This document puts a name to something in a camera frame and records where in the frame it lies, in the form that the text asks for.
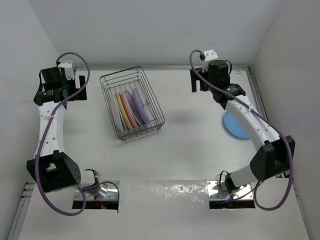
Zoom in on grey wire dish rack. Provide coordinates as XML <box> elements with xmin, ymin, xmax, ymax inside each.
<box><xmin>99</xmin><ymin>66</ymin><xmax>165</xmax><ymax>142</ymax></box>

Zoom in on white plate red characters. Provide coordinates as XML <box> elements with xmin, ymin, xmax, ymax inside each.
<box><xmin>125</xmin><ymin>90</ymin><xmax>145</xmax><ymax>126</ymax></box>

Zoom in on yellow plastic plate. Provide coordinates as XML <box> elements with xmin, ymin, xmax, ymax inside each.
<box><xmin>115</xmin><ymin>93</ymin><xmax>133</xmax><ymax>130</ymax></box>

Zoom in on purple cable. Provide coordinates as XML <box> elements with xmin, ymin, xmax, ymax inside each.
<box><xmin>34</xmin><ymin>51</ymin><xmax>120</xmax><ymax>216</ymax></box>
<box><xmin>189</xmin><ymin>49</ymin><xmax>294</xmax><ymax>211</ymax></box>

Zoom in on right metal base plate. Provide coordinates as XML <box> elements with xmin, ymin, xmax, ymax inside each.
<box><xmin>206</xmin><ymin>180</ymin><xmax>253</xmax><ymax>201</ymax></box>

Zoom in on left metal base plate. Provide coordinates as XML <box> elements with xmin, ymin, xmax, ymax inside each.
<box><xmin>84</xmin><ymin>180</ymin><xmax>120</xmax><ymax>202</ymax></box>

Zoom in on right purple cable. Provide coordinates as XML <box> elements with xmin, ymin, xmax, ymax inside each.
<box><xmin>189</xmin><ymin>49</ymin><xmax>294</xmax><ymax>211</ymax></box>

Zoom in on white plate orange sunburst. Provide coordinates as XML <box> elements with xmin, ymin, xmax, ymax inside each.
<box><xmin>113</xmin><ymin>94</ymin><xmax>126</xmax><ymax>131</ymax></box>

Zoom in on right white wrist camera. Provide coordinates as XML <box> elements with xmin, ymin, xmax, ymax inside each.
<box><xmin>202</xmin><ymin>49</ymin><xmax>218</xmax><ymax>72</ymax></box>

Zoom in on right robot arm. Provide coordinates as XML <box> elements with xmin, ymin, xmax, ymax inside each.
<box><xmin>190</xmin><ymin>60</ymin><xmax>295</xmax><ymax>194</ymax></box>

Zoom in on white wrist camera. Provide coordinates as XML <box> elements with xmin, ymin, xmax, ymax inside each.
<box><xmin>202</xmin><ymin>49</ymin><xmax>218</xmax><ymax>72</ymax></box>
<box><xmin>57</xmin><ymin>60</ymin><xmax>75</xmax><ymax>81</ymax></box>

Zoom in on pink plastic plate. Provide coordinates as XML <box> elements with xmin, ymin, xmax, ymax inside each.
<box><xmin>120</xmin><ymin>91</ymin><xmax>138</xmax><ymax>128</ymax></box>

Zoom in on purple plastic plate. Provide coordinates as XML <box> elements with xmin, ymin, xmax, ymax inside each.
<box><xmin>132</xmin><ymin>88</ymin><xmax>150</xmax><ymax>124</ymax></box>

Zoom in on blue plastic plate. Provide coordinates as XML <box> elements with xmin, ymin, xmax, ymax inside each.
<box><xmin>223</xmin><ymin>112</ymin><xmax>250</xmax><ymax>140</ymax></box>

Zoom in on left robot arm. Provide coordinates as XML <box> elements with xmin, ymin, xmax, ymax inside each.
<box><xmin>26</xmin><ymin>66</ymin><xmax>98</xmax><ymax>193</ymax></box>

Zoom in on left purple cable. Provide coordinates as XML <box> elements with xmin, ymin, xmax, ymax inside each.
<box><xmin>34</xmin><ymin>51</ymin><xmax>120</xmax><ymax>216</ymax></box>

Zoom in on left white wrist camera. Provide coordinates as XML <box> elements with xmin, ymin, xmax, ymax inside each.
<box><xmin>57</xmin><ymin>60</ymin><xmax>75</xmax><ymax>81</ymax></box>

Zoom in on metal base plate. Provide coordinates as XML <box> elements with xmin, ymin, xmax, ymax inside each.
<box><xmin>206</xmin><ymin>180</ymin><xmax>253</xmax><ymax>201</ymax></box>
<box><xmin>84</xmin><ymin>180</ymin><xmax>120</xmax><ymax>202</ymax></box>

